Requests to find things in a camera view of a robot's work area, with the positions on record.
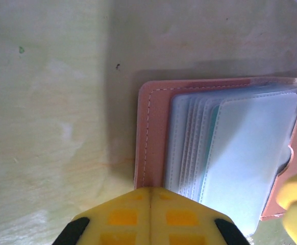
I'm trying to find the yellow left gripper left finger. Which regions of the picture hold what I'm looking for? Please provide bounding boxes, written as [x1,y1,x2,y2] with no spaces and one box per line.
[54,187,152,245]

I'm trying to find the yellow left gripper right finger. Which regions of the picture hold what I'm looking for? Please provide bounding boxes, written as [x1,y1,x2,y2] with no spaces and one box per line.
[151,187,246,245]

